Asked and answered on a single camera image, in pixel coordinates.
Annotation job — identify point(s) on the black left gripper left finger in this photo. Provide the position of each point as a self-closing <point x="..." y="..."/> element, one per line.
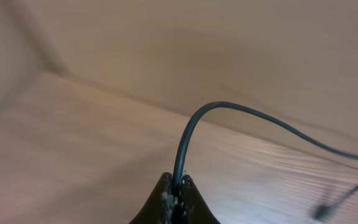
<point x="156" y="208"/>

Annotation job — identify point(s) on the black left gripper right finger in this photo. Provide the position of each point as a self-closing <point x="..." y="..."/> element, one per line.
<point x="194" y="209"/>

